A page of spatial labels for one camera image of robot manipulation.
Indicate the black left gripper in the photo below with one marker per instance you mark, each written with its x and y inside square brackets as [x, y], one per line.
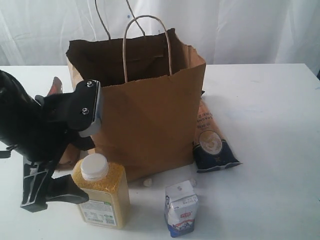
[24, 128]

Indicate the brown paper bag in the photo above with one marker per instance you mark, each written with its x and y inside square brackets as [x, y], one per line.
[150, 88]

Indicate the brown pouch with orange label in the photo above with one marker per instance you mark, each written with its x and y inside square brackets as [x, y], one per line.
[69, 141]

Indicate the yellow millet plastic bottle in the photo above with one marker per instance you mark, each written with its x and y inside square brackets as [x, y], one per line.
[107, 188]

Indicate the small white pebble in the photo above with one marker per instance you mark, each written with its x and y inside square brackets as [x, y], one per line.
[147, 182]

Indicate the small white blue carton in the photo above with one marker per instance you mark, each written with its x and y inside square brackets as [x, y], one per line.
[180, 208]

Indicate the spaghetti pasta packet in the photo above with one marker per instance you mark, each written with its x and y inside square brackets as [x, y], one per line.
[211, 151]

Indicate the white backdrop curtain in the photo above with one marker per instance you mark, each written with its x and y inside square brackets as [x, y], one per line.
[37, 32]

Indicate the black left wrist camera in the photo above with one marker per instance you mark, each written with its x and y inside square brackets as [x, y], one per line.
[84, 108]

